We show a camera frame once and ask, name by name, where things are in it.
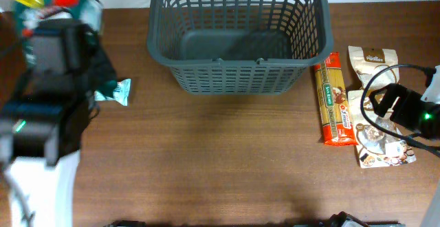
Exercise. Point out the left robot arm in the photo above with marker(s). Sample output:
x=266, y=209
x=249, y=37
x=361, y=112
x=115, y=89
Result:
x=43, y=122

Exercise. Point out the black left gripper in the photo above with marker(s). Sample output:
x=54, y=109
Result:
x=103, y=71

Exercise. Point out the Pantree mushroom pouch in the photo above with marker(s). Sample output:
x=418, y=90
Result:
x=374, y=147

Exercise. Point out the Pantree white grain pouch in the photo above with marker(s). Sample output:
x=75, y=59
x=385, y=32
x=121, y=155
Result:
x=367, y=62

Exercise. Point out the green Nescafe coffee bag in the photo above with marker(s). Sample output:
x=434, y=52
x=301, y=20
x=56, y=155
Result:
x=27, y=14

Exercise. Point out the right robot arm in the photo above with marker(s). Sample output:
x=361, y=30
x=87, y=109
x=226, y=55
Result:
x=418, y=113

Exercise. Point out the San Remo spaghetti packet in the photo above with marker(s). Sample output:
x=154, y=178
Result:
x=337, y=126

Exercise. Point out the grey plastic basket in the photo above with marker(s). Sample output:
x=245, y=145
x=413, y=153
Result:
x=220, y=47

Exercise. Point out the teal wet wipes packet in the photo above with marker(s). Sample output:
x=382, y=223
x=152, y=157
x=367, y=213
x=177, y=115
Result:
x=116, y=91

